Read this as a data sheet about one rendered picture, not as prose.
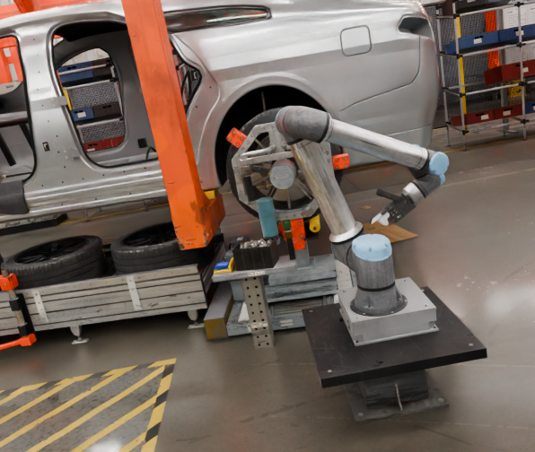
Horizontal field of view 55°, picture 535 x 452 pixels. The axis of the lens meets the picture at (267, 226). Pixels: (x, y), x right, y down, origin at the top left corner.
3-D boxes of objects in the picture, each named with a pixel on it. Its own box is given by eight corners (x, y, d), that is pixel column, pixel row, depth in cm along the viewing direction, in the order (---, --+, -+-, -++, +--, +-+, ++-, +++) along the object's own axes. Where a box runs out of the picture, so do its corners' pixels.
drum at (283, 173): (298, 180, 290) (293, 155, 286) (297, 188, 270) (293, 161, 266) (274, 184, 292) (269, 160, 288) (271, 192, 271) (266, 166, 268)
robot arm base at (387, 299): (410, 307, 202) (407, 283, 199) (363, 317, 200) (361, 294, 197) (391, 290, 220) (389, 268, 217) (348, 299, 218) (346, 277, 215)
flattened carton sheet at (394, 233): (386, 221, 449) (386, 218, 449) (419, 236, 398) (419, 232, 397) (354, 229, 444) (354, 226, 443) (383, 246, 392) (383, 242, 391)
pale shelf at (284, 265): (297, 258, 273) (296, 253, 272) (296, 270, 257) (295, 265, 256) (218, 270, 278) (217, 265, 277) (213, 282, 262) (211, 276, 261)
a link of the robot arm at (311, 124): (299, 101, 181) (456, 153, 202) (288, 101, 193) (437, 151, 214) (289, 134, 183) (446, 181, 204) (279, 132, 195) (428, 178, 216)
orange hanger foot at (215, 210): (226, 214, 354) (216, 165, 345) (213, 238, 304) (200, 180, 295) (203, 219, 356) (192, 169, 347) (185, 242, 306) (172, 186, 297)
